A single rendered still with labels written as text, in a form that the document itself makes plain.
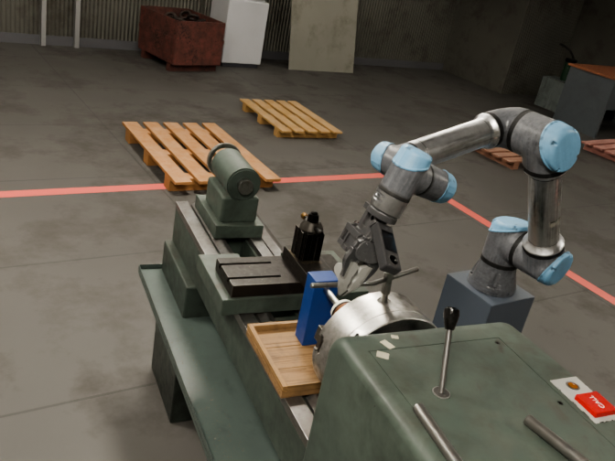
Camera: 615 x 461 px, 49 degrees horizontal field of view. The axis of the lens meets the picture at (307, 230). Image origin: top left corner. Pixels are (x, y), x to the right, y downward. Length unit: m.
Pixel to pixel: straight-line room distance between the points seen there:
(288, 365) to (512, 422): 0.79
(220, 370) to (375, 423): 1.20
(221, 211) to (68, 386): 1.12
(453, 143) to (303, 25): 8.63
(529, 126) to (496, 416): 0.76
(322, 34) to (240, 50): 1.46
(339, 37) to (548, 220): 8.87
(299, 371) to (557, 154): 0.90
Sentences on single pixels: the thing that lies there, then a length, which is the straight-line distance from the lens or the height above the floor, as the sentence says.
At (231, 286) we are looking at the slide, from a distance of 2.13.
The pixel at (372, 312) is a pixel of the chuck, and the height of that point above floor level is 1.23.
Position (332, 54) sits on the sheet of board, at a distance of 10.55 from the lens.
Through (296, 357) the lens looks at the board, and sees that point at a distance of 2.00.
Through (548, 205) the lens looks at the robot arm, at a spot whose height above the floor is 1.47.
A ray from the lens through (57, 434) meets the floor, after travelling 3.00.
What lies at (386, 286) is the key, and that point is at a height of 1.28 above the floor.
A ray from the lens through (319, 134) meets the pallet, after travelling 7.09.
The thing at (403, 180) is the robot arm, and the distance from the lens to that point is 1.43.
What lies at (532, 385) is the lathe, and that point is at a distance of 1.51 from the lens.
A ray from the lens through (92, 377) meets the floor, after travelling 3.27.
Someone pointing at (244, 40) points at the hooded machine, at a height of 0.38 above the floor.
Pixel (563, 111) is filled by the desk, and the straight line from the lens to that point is 10.65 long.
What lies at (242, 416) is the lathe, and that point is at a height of 0.54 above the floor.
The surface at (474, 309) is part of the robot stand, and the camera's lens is 2.15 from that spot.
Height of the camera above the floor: 2.04
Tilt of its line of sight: 25 degrees down
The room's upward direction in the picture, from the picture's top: 11 degrees clockwise
